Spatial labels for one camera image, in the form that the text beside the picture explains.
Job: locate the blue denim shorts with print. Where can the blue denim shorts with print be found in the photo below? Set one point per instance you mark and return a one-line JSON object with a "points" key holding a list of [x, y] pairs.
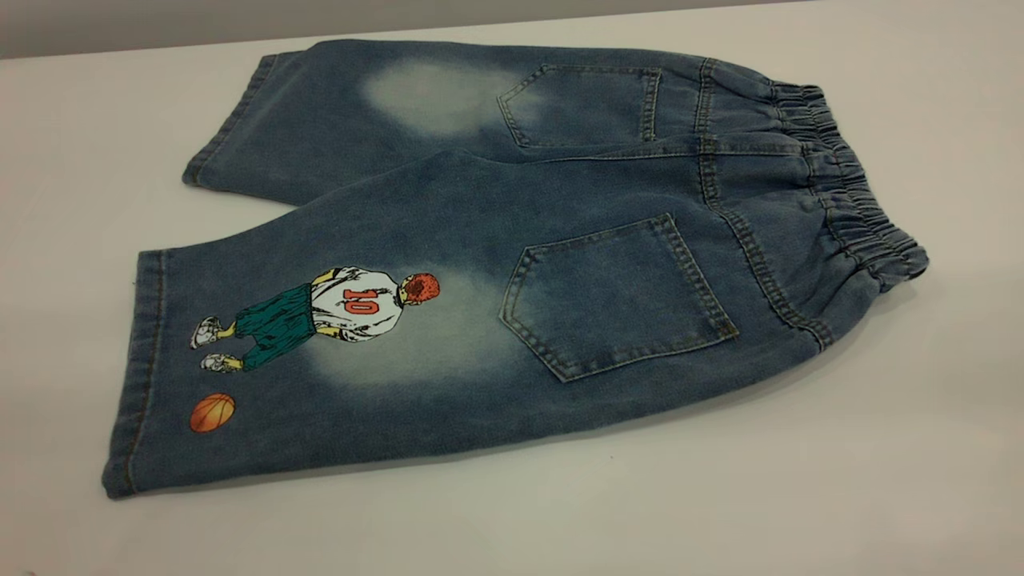
{"points": [[560, 200]]}

